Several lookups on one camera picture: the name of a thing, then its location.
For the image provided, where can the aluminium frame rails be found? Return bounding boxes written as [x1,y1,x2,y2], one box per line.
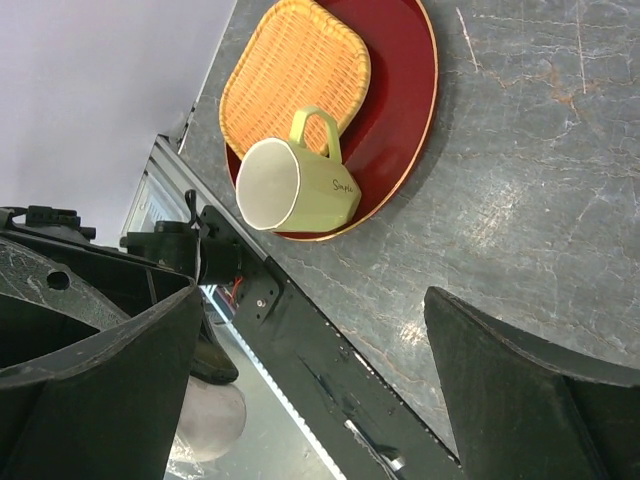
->
[122,135,268,260]

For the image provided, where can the round red lacquer tray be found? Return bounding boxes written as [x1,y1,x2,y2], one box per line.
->
[225,1,438,241]

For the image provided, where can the white earbud charging case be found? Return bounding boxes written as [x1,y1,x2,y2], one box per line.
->
[169,377,247,463]

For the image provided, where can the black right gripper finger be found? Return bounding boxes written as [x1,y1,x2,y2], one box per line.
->
[424,286,639,479]

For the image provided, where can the pale green plastic cup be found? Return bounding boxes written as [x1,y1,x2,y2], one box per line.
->
[235,106,362,233]

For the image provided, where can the woven bamboo mat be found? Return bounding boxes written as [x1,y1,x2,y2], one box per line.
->
[219,1,372,158]

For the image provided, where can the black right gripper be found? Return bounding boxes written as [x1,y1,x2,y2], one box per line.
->
[1,206,203,479]

